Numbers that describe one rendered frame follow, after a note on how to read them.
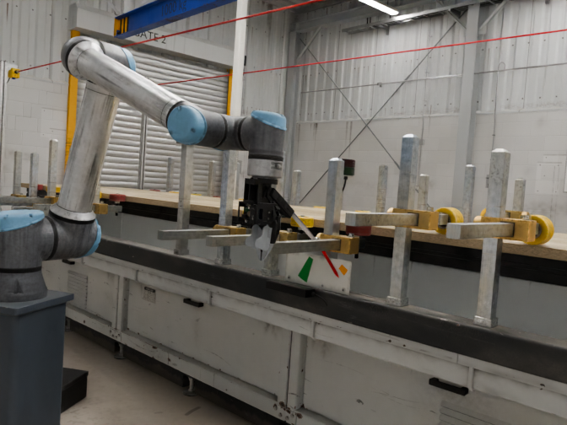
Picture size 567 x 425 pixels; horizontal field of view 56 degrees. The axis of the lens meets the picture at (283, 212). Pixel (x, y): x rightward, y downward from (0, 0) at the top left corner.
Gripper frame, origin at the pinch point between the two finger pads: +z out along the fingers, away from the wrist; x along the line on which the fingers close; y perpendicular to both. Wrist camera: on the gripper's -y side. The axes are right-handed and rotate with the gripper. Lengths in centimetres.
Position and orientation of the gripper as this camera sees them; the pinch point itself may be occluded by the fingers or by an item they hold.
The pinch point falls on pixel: (263, 255)
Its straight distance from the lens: 138.7
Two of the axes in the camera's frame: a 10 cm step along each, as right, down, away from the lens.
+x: 7.3, 0.9, -6.8
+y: -6.8, -0.2, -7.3
